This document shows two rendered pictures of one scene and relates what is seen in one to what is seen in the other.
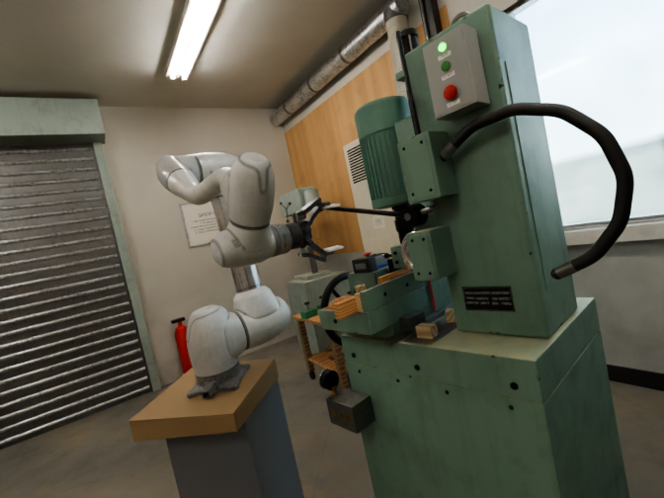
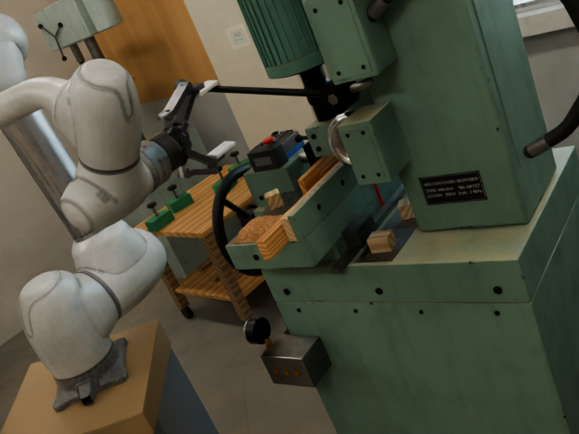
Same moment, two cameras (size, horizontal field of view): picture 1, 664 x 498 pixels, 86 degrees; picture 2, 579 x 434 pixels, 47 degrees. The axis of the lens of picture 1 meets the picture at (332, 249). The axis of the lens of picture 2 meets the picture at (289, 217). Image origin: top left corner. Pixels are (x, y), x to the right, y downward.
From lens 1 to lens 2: 0.37 m
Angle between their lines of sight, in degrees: 19
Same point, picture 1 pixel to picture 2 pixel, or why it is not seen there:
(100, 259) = not seen: outside the picture
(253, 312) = (114, 265)
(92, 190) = not seen: outside the picture
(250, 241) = (122, 189)
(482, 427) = (468, 340)
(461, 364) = (434, 277)
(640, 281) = not seen: outside the picture
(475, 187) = (420, 49)
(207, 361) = (71, 355)
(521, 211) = (481, 79)
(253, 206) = (120, 141)
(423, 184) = (351, 58)
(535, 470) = (528, 370)
